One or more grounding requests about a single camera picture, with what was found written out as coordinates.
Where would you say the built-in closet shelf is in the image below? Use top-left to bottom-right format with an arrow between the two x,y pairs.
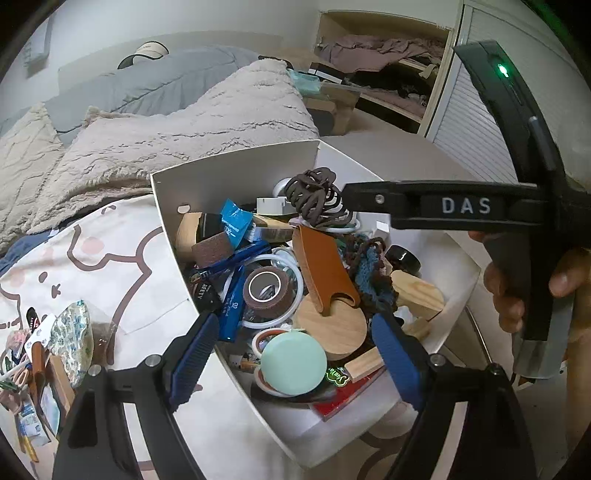
315,10 -> 455,137

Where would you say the white plastic ring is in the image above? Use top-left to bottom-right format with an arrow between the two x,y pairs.
240,247 -> 308,329

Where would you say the brown hair claw clip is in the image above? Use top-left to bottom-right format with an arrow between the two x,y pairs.
284,167 -> 356,229

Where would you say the red white tape roll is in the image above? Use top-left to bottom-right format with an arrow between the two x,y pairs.
252,328 -> 289,358

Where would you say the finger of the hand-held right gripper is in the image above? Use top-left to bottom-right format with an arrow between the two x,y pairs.
342,181 -> 407,223

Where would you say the white paper tag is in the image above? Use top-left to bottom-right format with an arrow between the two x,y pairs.
28,316 -> 56,352

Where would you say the white blue medicine sachet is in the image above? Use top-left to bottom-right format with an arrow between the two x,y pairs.
14,401 -> 51,446

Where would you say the cardboard box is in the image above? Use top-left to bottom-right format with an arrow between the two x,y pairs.
307,83 -> 361,136

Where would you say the wooden wedge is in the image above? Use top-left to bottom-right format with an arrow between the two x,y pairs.
390,270 -> 446,321

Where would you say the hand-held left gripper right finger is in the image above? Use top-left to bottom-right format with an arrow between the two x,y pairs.
370,313 -> 539,480

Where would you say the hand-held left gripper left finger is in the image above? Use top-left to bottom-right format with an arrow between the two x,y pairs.
52,312 -> 221,480

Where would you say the black jar lid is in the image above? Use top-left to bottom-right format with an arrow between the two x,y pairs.
385,244 -> 422,274

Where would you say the floral fabric pouch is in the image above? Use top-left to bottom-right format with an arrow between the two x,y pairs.
48,300 -> 90,388

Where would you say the pink clothes pile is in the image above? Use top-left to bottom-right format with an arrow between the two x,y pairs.
318,37 -> 446,70

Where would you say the white visor cap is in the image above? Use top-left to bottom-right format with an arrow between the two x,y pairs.
117,41 -> 169,70

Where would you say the brown leather sleeve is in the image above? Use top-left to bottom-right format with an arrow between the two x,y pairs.
292,226 -> 362,315

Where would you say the white grey adapter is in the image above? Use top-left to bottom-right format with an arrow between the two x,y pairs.
256,196 -> 289,215

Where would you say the tan flat board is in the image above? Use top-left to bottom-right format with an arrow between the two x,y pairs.
46,353 -> 77,407

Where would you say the dark blue bed sheet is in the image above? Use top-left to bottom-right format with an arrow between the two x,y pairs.
0,228 -> 61,278

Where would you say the round wooden disc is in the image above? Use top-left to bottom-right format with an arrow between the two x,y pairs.
292,298 -> 368,361

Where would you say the mint green round case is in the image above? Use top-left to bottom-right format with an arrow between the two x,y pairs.
260,330 -> 328,398

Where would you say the blue pen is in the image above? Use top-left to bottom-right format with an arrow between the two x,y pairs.
203,241 -> 274,278

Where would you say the white wall sign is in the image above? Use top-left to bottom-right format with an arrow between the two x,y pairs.
23,18 -> 54,77

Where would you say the black printed pouch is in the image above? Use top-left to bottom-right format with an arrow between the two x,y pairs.
187,268 -> 222,315

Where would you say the dark clothes pile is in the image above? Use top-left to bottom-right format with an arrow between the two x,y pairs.
344,62 -> 432,100

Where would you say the blue foil packet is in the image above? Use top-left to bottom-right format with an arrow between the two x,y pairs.
219,198 -> 254,247

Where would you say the teal packet stack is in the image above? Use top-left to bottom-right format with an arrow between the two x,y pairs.
288,69 -> 321,97

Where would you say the blue brown knit scrunchie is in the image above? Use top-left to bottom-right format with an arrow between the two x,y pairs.
342,235 -> 398,315

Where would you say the brown sanding sponge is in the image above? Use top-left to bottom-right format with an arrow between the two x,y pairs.
191,233 -> 238,268

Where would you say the rectangular wooden block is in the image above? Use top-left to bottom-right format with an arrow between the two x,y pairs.
344,346 -> 386,384

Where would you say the cartoon printed bed sheet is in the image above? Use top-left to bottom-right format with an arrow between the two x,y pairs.
0,191 -> 416,480

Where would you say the white shoe box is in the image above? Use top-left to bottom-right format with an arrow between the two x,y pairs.
150,140 -> 482,469

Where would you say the curved wooden piece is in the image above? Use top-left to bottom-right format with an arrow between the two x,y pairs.
177,212 -> 204,261

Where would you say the grey pillow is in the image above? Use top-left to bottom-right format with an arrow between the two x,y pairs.
0,46 -> 262,148

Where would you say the person's right hand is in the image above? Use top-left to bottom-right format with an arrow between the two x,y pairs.
468,228 -> 591,334

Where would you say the brown tape roll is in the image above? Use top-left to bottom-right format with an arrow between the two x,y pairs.
242,267 -> 294,324

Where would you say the beige fuzzy blanket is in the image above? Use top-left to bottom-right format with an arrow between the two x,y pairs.
0,58 -> 320,252

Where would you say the black printed stick pack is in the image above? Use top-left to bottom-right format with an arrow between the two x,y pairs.
323,362 -> 356,385

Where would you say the white louvered door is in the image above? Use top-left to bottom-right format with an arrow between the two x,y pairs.
422,7 -> 591,185

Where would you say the black shoe box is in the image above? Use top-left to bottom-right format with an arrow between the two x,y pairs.
308,62 -> 345,84

